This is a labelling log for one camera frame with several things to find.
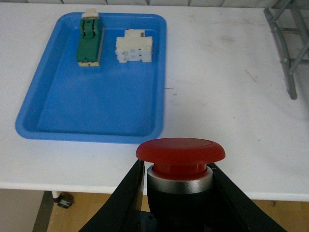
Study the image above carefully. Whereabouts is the grey wire mesh rack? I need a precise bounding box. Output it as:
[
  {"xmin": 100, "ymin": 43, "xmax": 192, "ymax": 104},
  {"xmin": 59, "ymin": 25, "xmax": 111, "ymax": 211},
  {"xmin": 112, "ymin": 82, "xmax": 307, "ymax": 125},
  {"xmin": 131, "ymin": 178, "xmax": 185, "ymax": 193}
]
[{"xmin": 264, "ymin": 0, "xmax": 309, "ymax": 100}]

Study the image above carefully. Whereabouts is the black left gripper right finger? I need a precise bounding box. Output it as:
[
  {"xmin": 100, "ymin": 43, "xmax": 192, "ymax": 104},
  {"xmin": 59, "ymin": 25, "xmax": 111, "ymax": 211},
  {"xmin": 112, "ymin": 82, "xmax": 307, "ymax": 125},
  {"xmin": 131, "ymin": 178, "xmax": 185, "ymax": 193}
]
[{"xmin": 207, "ymin": 163, "xmax": 285, "ymax": 232}]

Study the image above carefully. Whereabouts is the red emergency stop button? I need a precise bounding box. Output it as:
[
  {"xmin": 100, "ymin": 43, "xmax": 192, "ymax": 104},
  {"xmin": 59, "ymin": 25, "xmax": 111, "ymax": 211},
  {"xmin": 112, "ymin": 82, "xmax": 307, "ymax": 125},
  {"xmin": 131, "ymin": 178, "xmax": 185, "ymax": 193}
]
[{"xmin": 136, "ymin": 138, "xmax": 225, "ymax": 232}]

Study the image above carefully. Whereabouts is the blue plastic tray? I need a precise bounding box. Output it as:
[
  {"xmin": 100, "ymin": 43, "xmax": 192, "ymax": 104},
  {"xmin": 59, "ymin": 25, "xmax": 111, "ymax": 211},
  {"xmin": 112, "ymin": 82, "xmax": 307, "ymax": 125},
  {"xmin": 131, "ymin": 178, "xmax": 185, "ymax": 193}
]
[{"xmin": 15, "ymin": 13, "xmax": 167, "ymax": 144}]

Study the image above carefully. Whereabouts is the green terminal block module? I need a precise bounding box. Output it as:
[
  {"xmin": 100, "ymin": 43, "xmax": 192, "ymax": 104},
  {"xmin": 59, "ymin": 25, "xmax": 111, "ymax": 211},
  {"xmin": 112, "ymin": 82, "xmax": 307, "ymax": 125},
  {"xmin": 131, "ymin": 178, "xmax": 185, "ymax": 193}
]
[{"xmin": 76, "ymin": 8, "xmax": 105, "ymax": 67}]

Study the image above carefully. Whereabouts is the white circuit breaker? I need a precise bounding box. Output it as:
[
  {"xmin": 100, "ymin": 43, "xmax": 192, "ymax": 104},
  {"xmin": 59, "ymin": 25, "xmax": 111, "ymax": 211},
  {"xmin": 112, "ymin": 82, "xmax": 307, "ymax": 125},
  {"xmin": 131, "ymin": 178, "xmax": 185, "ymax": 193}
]
[{"xmin": 115, "ymin": 29, "xmax": 153, "ymax": 63}]

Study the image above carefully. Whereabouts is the white pleated curtain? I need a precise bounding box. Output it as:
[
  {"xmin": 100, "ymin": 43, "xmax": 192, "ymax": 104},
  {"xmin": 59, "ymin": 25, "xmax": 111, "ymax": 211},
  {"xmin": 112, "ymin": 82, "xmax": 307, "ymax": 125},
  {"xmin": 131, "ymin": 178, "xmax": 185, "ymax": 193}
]
[{"xmin": 26, "ymin": 0, "xmax": 288, "ymax": 9}]

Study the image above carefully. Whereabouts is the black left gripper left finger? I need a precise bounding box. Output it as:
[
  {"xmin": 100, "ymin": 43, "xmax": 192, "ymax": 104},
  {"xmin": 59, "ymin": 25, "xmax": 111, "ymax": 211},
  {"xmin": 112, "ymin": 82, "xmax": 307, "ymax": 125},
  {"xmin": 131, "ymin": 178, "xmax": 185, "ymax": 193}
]
[{"xmin": 80, "ymin": 160, "xmax": 145, "ymax": 232}]

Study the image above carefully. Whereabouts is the black caster wheel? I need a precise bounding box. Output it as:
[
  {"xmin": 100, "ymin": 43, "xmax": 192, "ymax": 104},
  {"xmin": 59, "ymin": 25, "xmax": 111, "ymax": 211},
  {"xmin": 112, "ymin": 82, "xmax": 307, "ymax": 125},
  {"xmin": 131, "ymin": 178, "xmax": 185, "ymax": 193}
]
[{"xmin": 56, "ymin": 194, "xmax": 74, "ymax": 209}]

